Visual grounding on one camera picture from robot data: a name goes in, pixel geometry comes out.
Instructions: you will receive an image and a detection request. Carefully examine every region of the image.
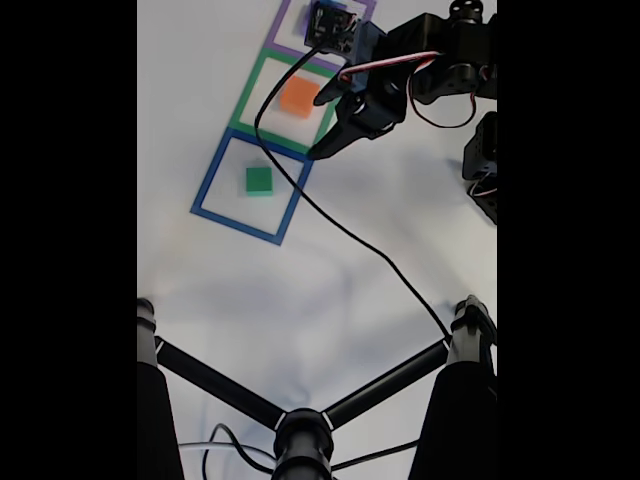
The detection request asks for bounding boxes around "orange square block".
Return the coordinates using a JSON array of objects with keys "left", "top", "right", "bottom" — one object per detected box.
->
[{"left": 278, "top": 75, "right": 321, "bottom": 120}]

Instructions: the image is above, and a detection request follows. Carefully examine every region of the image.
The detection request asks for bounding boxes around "green square block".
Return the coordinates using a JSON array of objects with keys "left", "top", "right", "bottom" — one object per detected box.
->
[{"left": 244, "top": 166, "right": 275, "bottom": 197}]

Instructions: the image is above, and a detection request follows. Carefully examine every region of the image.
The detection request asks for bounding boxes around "black tripod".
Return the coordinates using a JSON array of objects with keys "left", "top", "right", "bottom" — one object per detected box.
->
[{"left": 137, "top": 294, "right": 498, "bottom": 480}]

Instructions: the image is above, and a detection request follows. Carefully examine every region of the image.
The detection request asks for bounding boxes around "white and red servo wire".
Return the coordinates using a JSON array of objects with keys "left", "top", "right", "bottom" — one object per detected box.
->
[{"left": 338, "top": 49, "right": 496, "bottom": 84}]

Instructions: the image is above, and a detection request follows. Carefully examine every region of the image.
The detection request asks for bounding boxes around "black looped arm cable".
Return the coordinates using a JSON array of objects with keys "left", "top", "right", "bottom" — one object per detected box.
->
[{"left": 407, "top": 69, "right": 480, "bottom": 130}]

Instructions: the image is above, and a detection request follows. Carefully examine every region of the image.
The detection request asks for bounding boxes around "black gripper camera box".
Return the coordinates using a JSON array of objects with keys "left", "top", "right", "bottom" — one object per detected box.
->
[{"left": 303, "top": 0, "right": 362, "bottom": 54}]

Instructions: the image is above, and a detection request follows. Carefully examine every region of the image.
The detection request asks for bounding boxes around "purple square frame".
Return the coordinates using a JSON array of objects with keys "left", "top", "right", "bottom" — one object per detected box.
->
[{"left": 263, "top": 0, "right": 377, "bottom": 77}]

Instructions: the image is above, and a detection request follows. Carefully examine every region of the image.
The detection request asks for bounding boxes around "long black camera cable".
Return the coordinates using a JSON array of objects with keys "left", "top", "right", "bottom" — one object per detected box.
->
[{"left": 253, "top": 44, "right": 454, "bottom": 346}]

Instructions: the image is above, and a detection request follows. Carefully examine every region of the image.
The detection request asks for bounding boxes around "green square frame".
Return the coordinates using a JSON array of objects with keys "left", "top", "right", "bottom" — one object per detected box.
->
[{"left": 228, "top": 48, "right": 347, "bottom": 157}]

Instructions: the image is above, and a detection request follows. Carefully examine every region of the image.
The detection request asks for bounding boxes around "blue square frame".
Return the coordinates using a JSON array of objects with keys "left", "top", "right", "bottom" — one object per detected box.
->
[{"left": 189, "top": 127, "right": 315, "bottom": 247}]

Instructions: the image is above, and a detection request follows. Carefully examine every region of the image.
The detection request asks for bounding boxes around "curled black cable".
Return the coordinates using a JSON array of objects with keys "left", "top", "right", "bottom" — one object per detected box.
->
[{"left": 201, "top": 422, "right": 277, "bottom": 479}]

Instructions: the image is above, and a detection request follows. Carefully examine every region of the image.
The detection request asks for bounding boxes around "straight black cable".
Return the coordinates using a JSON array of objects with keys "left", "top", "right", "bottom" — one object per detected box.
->
[{"left": 330, "top": 451, "right": 417, "bottom": 474}]

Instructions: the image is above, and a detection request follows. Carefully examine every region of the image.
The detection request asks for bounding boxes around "white cable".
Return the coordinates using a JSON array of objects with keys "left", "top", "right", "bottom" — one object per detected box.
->
[{"left": 177, "top": 439, "right": 276, "bottom": 459}]

